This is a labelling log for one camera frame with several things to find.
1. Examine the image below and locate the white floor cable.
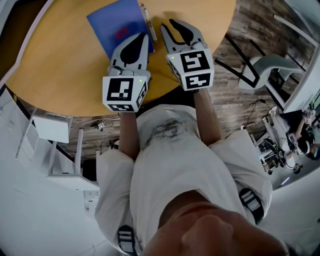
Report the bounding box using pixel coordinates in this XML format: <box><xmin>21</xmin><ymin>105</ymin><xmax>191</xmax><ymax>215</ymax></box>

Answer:
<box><xmin>70</xmin><ymin>117</ymin><xmax>121</xmax><ymax>130</ymax></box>

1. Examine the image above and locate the white curved chair black frame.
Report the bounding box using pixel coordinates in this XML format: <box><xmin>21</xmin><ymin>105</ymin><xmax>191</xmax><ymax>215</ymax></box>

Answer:
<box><xmin>214</xmin><ymin>32</ymin><xmax>308</xmax><ymax>90</ymax></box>

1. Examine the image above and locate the black metal stand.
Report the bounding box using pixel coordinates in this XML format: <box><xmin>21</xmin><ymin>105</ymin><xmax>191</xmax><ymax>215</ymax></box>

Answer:
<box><xmin>257</xmin><ymin>138</ymin><xmax>286</xmax><ymax>176</ymax></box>

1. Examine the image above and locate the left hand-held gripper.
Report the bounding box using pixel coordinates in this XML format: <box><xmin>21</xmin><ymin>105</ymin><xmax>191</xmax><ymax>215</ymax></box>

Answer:
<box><xmin>102</xmin><ymin>32</ymin><xmax>152</xmax><ymax>113</ymax></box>

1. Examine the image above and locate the person's face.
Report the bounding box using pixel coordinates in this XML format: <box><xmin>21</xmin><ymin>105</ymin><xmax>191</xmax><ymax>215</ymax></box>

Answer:
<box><xmin>142</xmin><ymin>211</ymin><xmax>288</xmax><ymax>256</ymax></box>

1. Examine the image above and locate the white table with legs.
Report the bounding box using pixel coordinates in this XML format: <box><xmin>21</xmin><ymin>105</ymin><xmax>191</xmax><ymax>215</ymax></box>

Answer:
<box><xmin>46</xmin><ymin>127</ymin><xmax>101</xmax><ymax>191</ymax></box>

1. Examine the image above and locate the blue notebook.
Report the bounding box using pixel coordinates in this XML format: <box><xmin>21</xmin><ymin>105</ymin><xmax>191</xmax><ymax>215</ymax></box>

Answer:
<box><xmin>86</xmin><ymin>0</ymin><xmax>155</xmax><ymax>61</ymax></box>

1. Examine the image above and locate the clear ballpoint pen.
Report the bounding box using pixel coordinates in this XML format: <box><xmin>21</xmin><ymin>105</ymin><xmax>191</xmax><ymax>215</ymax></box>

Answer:
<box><xmin>139</xmin><ymin>2</ymin><xmax>158</xmax><ymax>43</ymax></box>

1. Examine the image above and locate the person's white t-shirt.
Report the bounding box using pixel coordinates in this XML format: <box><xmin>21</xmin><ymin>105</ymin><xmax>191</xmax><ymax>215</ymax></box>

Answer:
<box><xmin>94</xmin><ymin>104</ymin><xmax>273</xmax><ymax>256</ymax></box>

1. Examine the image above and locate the black harness strap with buckle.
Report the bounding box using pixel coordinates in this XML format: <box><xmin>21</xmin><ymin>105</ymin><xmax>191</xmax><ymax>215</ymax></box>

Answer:
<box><xmin>238</xmin><ymin>187</ymin><xmax>265</xmax><ymax>225</ymax></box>
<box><xmin>117</xmin><ymin>224</ymin><xmax>138</xmax><ymax>256</ymax></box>

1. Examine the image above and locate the person's left forearm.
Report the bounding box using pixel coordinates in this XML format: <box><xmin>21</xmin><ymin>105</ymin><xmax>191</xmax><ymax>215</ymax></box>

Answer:
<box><xmin>117</xmin><ymin>111</ymin><xmax>141</xmax><ymax>161</ymax></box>

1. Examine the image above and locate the black floor cable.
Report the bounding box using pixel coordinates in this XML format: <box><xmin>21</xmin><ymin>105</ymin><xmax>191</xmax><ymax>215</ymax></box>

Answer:
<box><xmin>246</xmin><ymin>98</ymin><xmax>268</xmax><ymax>126</ymax></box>

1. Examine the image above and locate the white wall socket panel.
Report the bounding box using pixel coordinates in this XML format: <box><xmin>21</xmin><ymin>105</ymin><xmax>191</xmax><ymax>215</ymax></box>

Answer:
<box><xmin>83</xmin><ymin>190</ymin><xmax>100</xmax><ymax>214</ymax></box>

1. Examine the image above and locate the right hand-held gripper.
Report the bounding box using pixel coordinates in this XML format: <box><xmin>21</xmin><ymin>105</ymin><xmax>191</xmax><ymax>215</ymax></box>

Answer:
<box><xmin>160</xmin><ymin>18</ymin><xmax>216</xmax><ymax>92</ymax></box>

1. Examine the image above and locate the round wooden table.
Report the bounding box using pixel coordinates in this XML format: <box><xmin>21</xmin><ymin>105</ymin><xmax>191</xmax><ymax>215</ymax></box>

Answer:
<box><xmin>4</xmin><ymin>0</ymin><xmax>237</xmax><ymax>117</ymax></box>

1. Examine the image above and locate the white square stool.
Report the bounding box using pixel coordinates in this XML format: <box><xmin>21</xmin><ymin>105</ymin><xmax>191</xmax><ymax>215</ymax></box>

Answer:
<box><xmin>31</xmin><ymin>113</ymin><xmax>74</xmax><ymax>145</ymax></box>

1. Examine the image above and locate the person's right forearm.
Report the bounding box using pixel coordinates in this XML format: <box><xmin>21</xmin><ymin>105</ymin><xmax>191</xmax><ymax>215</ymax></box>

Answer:
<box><xmin>193</xmin><ymin>88</ymin><xmax>225</xmax><ymax>147</ymax></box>

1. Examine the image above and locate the person's neck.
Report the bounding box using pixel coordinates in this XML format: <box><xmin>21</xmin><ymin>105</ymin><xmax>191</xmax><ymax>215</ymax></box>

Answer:
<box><xmin>158</xmin><ymin>188</ymin><xmax>241</xmax><ymax>226</ymax></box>

